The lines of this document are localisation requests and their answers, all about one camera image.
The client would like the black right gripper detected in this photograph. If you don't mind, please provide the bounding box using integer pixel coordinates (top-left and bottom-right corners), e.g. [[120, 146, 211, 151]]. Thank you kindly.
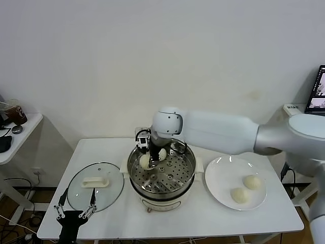
[[147, 136, 164, 171]]

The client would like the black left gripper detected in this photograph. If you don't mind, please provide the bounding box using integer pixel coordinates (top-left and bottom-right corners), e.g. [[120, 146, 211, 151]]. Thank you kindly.
[[53, 187, 98, 244]]

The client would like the glass lid with cream handle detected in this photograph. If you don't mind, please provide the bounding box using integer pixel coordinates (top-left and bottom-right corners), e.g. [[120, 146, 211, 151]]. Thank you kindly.
[[67, 162, 125, 213]]

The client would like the stainless steel steamer basket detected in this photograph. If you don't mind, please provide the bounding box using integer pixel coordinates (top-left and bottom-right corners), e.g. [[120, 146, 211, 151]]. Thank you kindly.
[[126, 138, 197, 197]]

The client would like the cream electric cooker base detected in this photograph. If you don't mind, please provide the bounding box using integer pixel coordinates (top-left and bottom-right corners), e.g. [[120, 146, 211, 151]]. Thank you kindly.
[[119, 157, 204, 213]]

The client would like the white round plate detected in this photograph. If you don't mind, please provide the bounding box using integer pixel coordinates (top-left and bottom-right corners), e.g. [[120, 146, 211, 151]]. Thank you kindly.
[[205, 156, 268, 211]]

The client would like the white side table with cup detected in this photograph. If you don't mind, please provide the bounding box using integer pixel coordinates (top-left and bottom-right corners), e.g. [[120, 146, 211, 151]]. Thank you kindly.
[[0, 113, 44, 227]]

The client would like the black cloth lump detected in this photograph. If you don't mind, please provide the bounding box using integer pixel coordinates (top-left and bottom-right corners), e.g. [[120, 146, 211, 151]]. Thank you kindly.
[[0, 135, 13, 154]]

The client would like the white side desk with laptop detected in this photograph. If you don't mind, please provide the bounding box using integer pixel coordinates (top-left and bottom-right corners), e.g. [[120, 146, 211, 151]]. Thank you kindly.
[[283, 103, 325, 222]]

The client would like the open laptop computer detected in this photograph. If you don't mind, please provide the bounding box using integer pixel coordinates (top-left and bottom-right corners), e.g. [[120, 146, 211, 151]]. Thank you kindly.
[[304, 65, 325, 115]]

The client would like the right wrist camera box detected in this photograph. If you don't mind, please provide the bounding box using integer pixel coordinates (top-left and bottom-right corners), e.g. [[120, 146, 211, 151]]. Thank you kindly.
[[134, 128, 151, 149]]

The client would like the black floor cable bundle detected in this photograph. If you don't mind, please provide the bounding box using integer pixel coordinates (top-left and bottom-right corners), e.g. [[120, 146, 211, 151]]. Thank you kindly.
[[0, 175, 41, 244]]

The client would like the black cable with adapter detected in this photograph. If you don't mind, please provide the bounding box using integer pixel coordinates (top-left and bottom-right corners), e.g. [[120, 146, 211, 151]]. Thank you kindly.
[[280, 162, 298, 201]]

